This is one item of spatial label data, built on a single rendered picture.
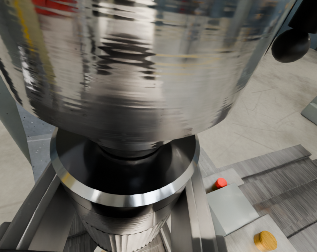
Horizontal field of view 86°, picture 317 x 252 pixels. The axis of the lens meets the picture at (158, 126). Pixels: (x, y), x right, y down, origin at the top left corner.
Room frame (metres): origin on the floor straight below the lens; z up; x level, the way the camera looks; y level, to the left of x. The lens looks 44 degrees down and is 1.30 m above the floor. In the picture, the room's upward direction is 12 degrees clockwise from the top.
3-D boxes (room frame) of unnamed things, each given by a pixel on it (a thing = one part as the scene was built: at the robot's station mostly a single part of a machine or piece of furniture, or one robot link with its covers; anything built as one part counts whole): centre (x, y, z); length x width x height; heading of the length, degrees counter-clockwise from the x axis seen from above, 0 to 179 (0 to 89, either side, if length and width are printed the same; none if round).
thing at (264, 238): (0.08, -0.18, 1.05); 0.02 x 0.02 x 0.02
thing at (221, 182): (0.15, -0.12, 1.05); 0.02 x 0.02 x 0.03
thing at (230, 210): (0.11, -0.12, 1.04); 0.06 x 0.05 x 0.06; 121
